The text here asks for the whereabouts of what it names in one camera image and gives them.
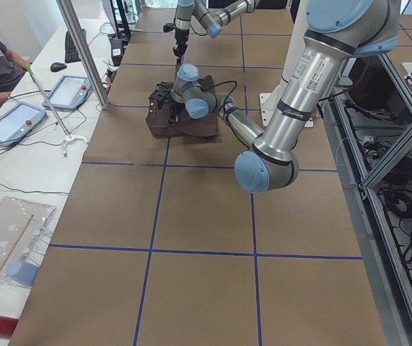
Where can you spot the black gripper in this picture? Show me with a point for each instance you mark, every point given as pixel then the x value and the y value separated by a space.
pixel 181 36
pixel 174 108

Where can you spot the dark brown t-shirt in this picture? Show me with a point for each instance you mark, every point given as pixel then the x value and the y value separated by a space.
pixel 157 122

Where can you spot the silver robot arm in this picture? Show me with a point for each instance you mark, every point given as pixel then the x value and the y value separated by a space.
pixel 336 31
pixel 213 23

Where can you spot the black electronics box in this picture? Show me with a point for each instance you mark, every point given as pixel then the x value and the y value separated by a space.
pixel 117 50

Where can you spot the far teach pendant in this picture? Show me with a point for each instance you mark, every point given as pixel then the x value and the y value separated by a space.
pixel 70 92

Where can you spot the teach pendant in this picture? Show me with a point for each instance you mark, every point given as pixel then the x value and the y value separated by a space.
pixel 18 122
pixel 70 92

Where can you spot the black keyboard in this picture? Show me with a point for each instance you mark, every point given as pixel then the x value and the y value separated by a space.
pixel 70 49

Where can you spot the metal rod white stand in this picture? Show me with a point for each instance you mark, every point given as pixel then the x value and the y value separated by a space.
pixel 69 137

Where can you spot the black computer mouse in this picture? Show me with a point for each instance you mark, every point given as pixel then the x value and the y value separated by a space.
pixel 57 66

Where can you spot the near teach pendant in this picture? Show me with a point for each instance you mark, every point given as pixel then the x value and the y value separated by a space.
pixel 18 122

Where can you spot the blue tape line crosswise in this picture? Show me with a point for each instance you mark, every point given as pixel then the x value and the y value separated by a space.
pixel 199 252

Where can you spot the clear plastic sheet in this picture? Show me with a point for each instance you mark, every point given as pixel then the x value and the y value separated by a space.
pixel 32 247

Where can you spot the light blue cap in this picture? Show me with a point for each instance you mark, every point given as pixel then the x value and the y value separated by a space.
pixel 22 272

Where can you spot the wooden stick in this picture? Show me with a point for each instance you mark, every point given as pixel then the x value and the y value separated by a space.
pixel 15 242

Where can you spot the aluminium frame post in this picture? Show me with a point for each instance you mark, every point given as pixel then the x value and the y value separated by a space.
pixel 73 26

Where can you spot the aluminium side frame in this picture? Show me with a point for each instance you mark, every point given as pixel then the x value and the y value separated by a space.
pixel 371 111

